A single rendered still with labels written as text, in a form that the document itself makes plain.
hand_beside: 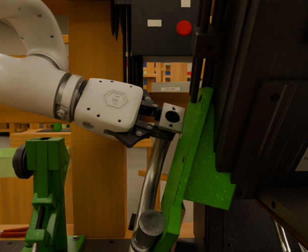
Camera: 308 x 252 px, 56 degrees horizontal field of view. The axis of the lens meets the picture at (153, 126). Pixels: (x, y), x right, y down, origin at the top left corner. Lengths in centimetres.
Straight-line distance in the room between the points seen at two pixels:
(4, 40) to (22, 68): 1079
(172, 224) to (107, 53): 50
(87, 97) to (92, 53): 30
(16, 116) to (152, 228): 62
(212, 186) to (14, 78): 35
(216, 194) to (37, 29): 40
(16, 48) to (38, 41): 1057
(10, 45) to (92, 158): 1051
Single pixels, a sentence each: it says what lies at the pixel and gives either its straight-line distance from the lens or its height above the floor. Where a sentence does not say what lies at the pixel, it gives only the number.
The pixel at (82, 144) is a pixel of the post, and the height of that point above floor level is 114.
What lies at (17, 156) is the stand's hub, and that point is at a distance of 66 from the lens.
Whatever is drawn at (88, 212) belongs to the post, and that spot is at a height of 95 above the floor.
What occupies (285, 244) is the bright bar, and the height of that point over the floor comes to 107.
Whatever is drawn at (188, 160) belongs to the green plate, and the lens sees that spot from 40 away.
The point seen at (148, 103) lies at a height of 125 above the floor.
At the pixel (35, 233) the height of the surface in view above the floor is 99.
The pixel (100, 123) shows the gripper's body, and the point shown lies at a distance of 48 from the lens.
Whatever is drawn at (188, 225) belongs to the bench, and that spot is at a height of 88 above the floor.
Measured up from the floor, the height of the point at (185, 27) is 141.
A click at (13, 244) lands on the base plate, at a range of 84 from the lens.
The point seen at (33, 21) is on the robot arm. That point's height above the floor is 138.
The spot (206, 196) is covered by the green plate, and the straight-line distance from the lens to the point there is 43.
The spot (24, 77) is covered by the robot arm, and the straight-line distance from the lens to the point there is 51.
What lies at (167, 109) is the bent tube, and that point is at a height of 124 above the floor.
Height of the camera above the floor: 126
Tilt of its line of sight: 6 degrees down
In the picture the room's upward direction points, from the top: straight up
